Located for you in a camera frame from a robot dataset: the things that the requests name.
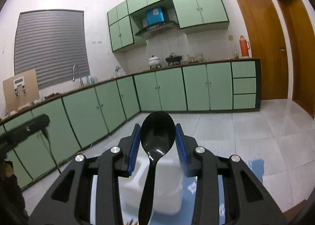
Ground light blue table mat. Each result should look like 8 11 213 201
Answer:
90 175 140 224

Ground orange thermos flask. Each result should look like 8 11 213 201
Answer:
239 35 250 57

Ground grey window blind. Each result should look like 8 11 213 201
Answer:
14 9 90 89

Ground green lower kitchen cabinets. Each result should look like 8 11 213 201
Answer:
1 59 261 187

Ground black wok on stove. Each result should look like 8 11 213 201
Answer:
166 53 183 66

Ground green upper kitchen cabinets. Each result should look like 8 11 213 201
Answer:
107 0 230 52

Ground white cooking pot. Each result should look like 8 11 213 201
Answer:
148 55 162 70

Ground black range hood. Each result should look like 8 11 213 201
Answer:
136 21 179 39

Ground white twin utensil holder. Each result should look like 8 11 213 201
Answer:
120 149 184 216

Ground green kitchen cabinets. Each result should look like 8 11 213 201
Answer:
107 0 230 52
1 59 261 187

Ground dark blue table mat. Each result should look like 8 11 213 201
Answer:
149 159 265 225

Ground black plastic spoon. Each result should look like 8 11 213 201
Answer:
138 111 176 225

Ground cardboard sheet with packaging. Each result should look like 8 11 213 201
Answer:
3 69 40 113

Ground brown wooden door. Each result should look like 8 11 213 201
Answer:
277 0 314 118
237 0 288 100

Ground blue box above hood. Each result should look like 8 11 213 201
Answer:
146 7 165 26

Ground glass jar on counter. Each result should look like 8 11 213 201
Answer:
233 50 239 59

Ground chrome sink faucet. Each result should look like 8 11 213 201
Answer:
72 64 84 87

